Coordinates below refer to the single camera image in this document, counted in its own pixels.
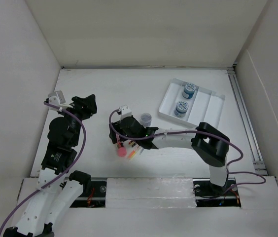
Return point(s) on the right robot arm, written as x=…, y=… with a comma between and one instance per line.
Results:
x=211, y=145

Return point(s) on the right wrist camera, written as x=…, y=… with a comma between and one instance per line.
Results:
x=124, y=111

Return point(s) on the blue patterned lid jar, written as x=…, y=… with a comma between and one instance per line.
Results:
x=181, y=109

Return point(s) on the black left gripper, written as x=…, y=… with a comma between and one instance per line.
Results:
x=86, y=106

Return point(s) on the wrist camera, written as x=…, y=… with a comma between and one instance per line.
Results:
x=124, y=111
x=56, y=98

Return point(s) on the grey clear small jar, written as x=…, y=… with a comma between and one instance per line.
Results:
x=145, y=119

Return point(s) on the pink capped tube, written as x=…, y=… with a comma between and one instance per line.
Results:
x=121, y=150

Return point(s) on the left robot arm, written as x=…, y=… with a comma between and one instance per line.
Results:
x=57, y=188

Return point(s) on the white divided tray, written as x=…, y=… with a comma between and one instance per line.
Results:
x=205, y=106

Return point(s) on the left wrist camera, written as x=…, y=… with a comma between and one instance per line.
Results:
x=56, y=98

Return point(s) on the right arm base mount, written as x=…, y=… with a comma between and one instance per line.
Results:
x=210, y=195

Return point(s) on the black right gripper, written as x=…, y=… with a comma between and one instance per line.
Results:
x=117, y=127

